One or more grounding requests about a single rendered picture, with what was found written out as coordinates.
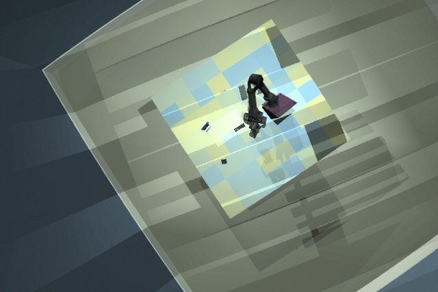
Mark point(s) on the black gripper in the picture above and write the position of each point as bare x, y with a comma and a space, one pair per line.
262, 121

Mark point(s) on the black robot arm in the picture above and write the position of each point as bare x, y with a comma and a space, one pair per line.
255, 115

